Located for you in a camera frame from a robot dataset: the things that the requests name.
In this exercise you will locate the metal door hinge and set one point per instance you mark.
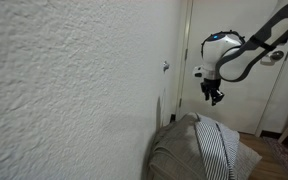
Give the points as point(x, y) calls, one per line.
point(185, 54)
point(180, 102)

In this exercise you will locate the round metal wall knob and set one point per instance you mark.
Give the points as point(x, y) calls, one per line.
point(166, 66)

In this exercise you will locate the grey white striped garment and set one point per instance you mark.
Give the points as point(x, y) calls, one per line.
point(214, 150)

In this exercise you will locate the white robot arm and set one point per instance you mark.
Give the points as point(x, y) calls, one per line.
point(217, 50)

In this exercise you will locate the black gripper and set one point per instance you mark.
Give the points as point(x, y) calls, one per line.
point(211, 85)

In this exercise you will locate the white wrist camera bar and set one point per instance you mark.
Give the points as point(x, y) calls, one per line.
point(199, 72)

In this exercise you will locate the beige quilted blanket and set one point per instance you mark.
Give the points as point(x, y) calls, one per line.
point(174, 153)

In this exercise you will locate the patterned rug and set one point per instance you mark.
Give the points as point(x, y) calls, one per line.
point(285, 156)

